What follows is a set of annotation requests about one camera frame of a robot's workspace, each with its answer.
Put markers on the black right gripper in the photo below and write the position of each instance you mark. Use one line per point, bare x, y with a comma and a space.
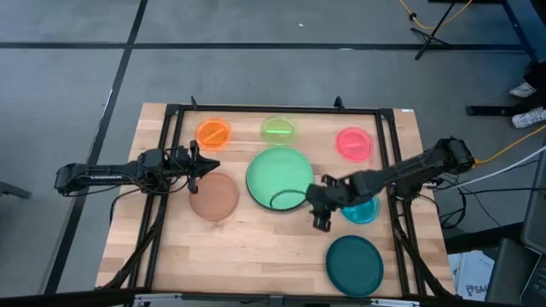
337, 194

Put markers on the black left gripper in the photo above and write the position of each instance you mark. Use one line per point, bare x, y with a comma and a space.
194, 168

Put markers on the tan brown plastic plate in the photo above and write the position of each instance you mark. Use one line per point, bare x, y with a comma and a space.
213, 198

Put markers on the small transparent orange plate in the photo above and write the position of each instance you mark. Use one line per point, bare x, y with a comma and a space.
205, 129

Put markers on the small transparent pink plate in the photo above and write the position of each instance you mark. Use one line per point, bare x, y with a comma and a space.
354, 153

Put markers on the dark teal plastic plate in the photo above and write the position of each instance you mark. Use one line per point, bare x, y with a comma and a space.
354, 266

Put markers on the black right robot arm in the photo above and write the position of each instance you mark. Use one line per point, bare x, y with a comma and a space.
409, 169

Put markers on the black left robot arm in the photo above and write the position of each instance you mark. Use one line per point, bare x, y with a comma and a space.
106, 175

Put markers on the small transparent dark-rimmed plate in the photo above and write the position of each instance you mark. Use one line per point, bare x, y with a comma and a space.
285, 191

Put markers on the large light green plate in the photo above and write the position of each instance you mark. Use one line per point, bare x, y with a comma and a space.
275, 170

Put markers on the small transparent blue plate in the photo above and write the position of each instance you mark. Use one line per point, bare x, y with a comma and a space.
367, 213

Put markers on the small transparent yellow-green plate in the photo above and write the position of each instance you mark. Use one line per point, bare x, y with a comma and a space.
273, 124

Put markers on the white printed cardboard box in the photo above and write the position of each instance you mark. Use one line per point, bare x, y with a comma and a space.
473, 275

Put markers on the black floor base bar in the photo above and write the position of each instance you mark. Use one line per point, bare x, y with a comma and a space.
486, 110

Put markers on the grey metal foot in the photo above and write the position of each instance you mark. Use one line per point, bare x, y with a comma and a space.
13, 189

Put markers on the black tripod stand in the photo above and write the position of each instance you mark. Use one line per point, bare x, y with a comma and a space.
428, 36

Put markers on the grey laptop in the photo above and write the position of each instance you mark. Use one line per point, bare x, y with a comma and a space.
535, 204

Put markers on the person's white shoe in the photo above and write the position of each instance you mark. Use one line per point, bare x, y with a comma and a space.
522, 90
529, 117

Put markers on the person's leg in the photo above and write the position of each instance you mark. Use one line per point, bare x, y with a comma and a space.
536, 77

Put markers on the black metal table frame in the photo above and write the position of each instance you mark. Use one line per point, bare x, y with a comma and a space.
277, 108

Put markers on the silver camera mount bar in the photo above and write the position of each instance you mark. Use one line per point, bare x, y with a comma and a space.
273, 301

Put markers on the blue metal table frame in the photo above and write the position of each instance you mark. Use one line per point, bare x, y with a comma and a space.
522, 32

